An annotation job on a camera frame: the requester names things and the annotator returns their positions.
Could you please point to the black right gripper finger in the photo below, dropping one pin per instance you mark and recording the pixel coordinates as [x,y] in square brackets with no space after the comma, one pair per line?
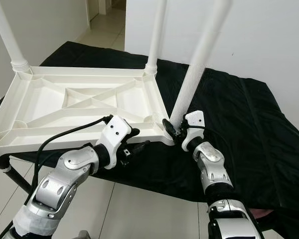
[171,129]

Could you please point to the white plastic table leg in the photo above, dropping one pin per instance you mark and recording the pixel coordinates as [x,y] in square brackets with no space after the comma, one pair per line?
[202,50]
[156,35]
[10,35]

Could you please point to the white plastic children table top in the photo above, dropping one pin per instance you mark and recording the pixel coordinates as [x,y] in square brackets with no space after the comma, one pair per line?
[40,104]

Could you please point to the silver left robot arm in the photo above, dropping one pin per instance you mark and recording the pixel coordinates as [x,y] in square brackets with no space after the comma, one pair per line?
[60,184]

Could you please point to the pink stool seat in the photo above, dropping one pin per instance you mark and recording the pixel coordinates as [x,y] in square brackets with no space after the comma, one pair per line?
[261,214]

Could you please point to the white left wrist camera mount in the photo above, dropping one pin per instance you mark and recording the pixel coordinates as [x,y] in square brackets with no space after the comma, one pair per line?
[116,133]

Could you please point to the black metal frame leg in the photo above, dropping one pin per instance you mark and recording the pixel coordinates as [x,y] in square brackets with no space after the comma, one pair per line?
[16,179]

